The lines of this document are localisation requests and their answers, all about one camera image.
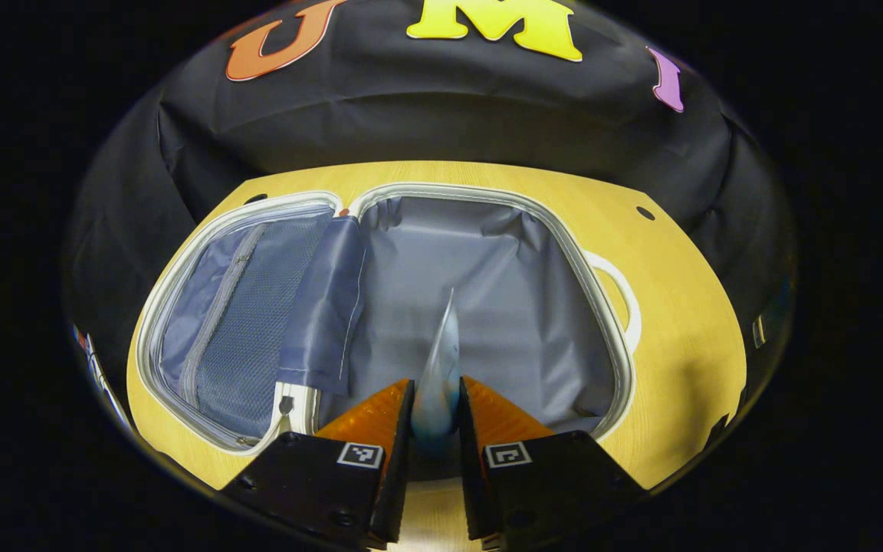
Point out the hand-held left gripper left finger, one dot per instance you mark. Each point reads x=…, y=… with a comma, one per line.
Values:
x=399, y=475

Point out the white suitcase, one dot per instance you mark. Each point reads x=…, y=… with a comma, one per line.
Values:
x=503, y=307

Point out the white printed sheet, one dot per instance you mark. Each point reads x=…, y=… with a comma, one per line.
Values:
x=96, y=368

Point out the clear blue skin care tube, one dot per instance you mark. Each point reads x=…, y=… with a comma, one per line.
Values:
x=441, y=368

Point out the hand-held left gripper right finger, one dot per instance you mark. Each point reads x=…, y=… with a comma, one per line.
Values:
x=471, y=475

